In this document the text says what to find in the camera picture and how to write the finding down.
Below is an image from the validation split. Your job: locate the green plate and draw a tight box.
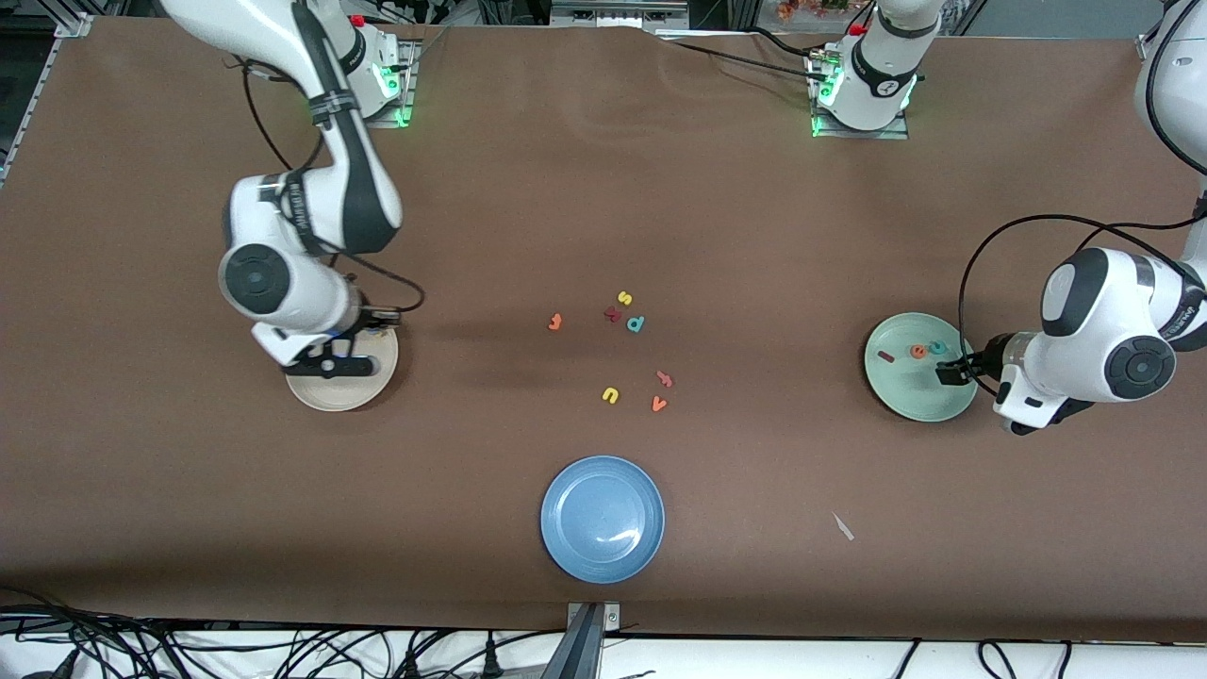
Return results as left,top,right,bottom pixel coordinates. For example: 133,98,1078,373
864,312,980,422

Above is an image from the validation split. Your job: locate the beige plate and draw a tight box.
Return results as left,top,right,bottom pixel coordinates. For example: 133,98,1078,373
285,325,399,412

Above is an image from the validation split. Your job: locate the brown table cover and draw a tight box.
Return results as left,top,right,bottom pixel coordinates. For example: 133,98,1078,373
0,19,1207,642

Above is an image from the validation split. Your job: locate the blue plate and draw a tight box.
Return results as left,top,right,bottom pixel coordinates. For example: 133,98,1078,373
540,455,666,584

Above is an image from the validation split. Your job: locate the grey metal box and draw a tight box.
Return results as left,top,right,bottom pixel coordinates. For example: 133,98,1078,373
550,0,691,31

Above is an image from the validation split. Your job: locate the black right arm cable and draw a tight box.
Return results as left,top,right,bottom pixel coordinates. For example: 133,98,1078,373
240,57,427,312

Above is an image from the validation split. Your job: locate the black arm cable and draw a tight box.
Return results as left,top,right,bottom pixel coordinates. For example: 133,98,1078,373
957,0,1207,397
240,57,427,312

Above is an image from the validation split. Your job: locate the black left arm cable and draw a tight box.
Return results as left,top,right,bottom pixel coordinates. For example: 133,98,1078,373
957,0,1207,397

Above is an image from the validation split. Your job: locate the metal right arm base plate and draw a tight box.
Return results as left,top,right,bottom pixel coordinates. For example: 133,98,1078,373
363,38,418,128

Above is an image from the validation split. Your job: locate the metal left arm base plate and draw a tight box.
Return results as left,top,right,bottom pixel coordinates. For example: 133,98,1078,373
806,52,911,141

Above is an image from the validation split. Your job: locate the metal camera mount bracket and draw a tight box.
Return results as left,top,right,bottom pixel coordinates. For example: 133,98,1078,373
566,601,621,679

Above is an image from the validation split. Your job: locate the aluminium frame profile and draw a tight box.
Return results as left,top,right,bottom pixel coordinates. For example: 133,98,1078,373
0,11,95,185

